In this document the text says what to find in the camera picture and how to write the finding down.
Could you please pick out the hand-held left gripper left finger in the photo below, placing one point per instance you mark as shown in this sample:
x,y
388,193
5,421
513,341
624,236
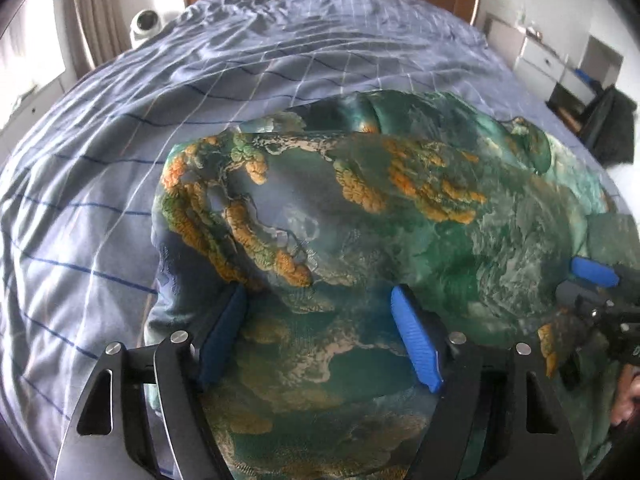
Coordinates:
x,y
225,335

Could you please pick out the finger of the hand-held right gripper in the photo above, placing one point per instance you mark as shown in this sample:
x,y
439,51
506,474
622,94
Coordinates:
x,y
592,271
575,305

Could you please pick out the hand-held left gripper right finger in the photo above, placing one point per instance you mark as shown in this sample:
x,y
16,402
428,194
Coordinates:
x,y
415,340

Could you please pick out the green printed padded jacket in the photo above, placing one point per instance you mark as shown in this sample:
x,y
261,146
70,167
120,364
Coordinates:
x,y
350,210

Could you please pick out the person's right hand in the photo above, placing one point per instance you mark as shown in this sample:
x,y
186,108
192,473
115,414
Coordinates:
x,y
627,400

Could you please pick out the chair with black jacket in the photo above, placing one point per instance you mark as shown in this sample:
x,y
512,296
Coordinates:
x,y
615,125

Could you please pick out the wooden chair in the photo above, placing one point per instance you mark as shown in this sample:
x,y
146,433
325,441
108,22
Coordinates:
x,y
567,110

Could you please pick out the white wardrobe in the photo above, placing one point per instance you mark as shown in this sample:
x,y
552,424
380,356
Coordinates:
x,y
602,55

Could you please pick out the white desk with drawers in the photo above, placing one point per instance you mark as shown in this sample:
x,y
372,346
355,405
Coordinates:
x,y
540,60

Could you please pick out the bed with blue checked duvet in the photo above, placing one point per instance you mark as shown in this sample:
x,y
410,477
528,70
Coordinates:
x,y
150,110

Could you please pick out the white window cabinet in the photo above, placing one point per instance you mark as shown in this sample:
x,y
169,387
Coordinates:
x,y
35,105

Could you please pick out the small white fan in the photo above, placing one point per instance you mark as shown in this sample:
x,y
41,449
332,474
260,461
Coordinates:
x,y
146,22

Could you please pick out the beige curtain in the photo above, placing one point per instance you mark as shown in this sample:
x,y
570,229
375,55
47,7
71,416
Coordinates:
x,y
97,10

